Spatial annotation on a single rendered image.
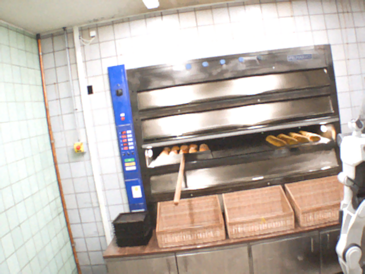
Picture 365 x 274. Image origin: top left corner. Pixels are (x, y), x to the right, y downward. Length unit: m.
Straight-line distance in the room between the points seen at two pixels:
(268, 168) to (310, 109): 0.68
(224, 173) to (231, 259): 0.82
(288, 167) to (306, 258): 0.88
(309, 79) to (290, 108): 0.34
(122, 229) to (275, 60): 2.03
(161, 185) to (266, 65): 1.47
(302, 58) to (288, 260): 1.81
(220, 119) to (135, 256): 1.41
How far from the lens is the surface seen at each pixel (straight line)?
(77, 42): 3.48
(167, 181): 3.37
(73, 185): 3.56
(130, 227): 3.11
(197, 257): 3.00
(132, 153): 3.32
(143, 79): 3.33
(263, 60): 3.38
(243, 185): 3.40
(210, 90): 3.28
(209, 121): 3.28
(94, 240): 3.67
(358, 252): 2.50
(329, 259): 3.25
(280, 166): 3.43
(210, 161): 3.32
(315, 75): 3.49
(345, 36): 3.65
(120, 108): 3.31
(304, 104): 3.45
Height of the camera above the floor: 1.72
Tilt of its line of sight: 5 degrees down
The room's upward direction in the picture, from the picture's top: 8 degrees counter-clockwise
